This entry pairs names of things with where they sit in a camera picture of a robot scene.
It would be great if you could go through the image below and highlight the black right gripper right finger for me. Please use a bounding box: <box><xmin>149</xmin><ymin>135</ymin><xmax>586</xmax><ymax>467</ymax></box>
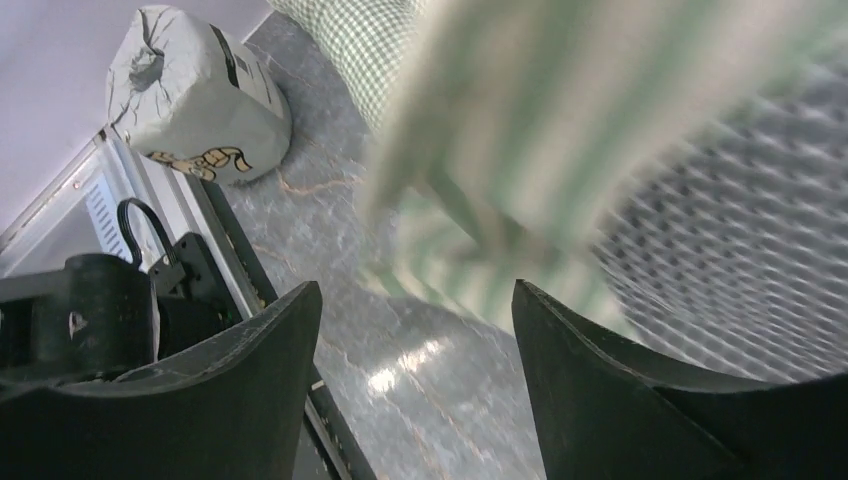
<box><xmin>512</xmin><ymin>281</ymin><xmax>847</xmax><ymax>479</ymax></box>

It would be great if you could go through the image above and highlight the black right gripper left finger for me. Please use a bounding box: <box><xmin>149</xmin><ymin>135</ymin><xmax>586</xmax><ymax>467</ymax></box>
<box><xmin>0</xmin><ymin>281</ymin><xmax>324</xmax><ymax>480</ymax></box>

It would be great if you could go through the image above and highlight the green striped pet tent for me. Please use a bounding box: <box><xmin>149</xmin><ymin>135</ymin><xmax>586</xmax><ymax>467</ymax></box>
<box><xmin>361</xmin><ymin>1</ymin><xmax>847</xmax><ymax>383</ymax></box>

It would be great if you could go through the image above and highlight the green checked pet cushion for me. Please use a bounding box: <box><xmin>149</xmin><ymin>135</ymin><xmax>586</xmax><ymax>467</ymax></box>
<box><xmin>270</xmin><ymin>0</ymin><xmax>427</xmax><ymax>131</ymax></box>

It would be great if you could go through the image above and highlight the aluminium rail frame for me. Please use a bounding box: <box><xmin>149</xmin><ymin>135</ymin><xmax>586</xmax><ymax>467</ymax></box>
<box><xmin>0</xmin><ymin>125</ymin><xmax>280</xmax><ymax>319</ymax></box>

